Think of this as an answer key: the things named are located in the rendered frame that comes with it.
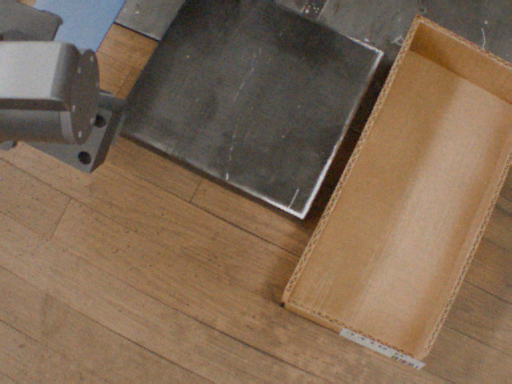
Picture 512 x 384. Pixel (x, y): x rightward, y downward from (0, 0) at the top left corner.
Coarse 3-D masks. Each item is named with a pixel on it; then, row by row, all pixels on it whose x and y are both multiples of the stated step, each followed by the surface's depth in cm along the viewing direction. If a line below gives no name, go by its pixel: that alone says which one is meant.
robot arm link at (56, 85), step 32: (0, 32) 59; (0, 64) 59; (32, 64) 58; (64, 64) 58; (96, 64) 64; (0, 96) 58; (32, 96) 58; (64, 96) 58; (96, 96) 64; (0, 128) 61; (32, 128) 61; (64, 128) 60
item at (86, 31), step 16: (48, 0) 83; (64, 0) 83; (80, 0) 83; (96, 0) 83; (112, 0) 83; (64, 16) 83; (80, 16) 83; (96, 16) 83; (112, 16) 83; (64, 32) 82; (80, 32) 82; (96, 32) 82; (80, 48) 82; (96, 48) 82
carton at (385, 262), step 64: (448, 64) 90; (384, 128) 90; (448, 128) 90; (384, 192) 88; (448, 192) 89; (320, 256) 87; (384, 256) 87; (448, 256) 87; (320, 320) 84; (384, 320) 86
